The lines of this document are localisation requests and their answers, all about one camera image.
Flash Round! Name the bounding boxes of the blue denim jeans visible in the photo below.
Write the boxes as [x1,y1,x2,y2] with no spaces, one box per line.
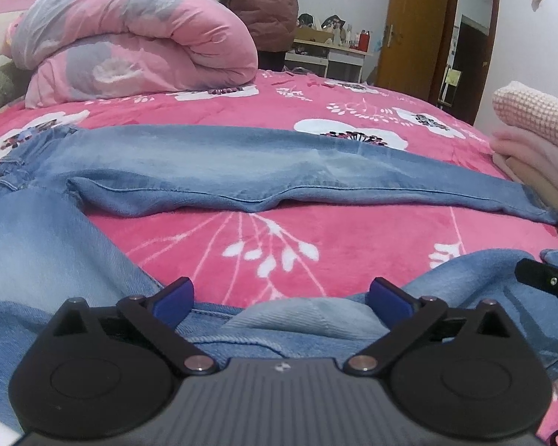
[0,125,558,429]

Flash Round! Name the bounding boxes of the cardboard box on desk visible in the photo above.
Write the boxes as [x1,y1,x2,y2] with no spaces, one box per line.
[295,27,333,44]

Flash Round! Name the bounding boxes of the brown wooden door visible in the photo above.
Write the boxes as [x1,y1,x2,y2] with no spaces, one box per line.
[375,0,449,101]

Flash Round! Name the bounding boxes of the cluttered white shelf desk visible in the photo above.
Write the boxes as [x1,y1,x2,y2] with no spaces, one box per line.
[285,13,369,84]

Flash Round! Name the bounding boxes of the pink floral bed blanket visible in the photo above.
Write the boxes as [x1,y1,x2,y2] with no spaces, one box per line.
[0,68,558,446]

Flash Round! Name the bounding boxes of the red bottle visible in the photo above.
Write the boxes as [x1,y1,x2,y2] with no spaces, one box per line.
[358,30,370,52]

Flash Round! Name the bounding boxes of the light pink folded blanket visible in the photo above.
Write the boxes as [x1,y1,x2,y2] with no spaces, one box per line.
[490,127,558,189]

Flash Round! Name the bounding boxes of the green floral pillow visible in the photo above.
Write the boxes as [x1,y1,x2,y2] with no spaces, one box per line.
[0,62,32,109]

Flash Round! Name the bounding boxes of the pink grey folded duvet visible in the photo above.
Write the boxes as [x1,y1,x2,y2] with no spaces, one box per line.
[4,0,258,108]

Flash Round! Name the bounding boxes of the beige folded clothes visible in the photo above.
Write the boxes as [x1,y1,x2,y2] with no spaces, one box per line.
[492,153,558,211]

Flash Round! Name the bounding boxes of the person in mauve jacket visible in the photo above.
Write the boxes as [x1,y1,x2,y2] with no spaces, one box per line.
[228,0,298,71]

